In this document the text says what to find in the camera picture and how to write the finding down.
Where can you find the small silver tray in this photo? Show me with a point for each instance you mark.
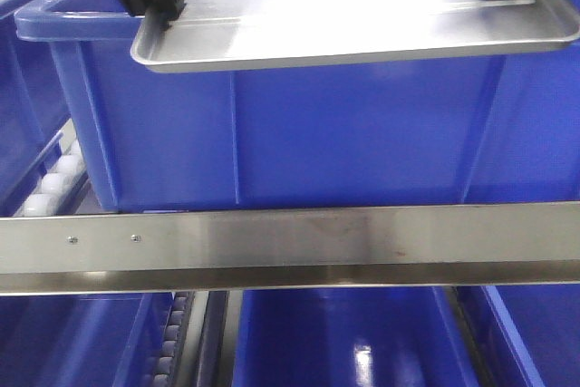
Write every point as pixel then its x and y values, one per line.
pixel 219 35

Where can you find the blue target box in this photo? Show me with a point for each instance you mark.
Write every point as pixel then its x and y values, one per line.
pixel 450 131

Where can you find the blue bin lower centre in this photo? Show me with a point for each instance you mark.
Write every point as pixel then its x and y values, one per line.
pixel 379 336

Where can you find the white roller track far left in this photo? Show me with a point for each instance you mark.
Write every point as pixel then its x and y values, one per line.
pixel 58 174

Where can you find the blue bin upper left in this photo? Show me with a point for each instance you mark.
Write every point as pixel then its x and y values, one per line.
pixel 33 110

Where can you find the blue bin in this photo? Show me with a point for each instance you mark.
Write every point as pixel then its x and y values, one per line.
pixel 528 334
pixel 379 336
pixel 33 110
pixel 82 340

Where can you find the steel front rack rail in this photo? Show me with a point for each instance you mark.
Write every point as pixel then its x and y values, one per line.
pixel 500 244

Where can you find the lower roller track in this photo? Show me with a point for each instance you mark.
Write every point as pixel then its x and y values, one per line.
pixel 174 338

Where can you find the blue bin lower right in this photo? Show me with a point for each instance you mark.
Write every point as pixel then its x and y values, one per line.
pixel 528 334

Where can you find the blue bin lower left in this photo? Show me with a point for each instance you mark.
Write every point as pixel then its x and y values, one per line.
pixel 82 340

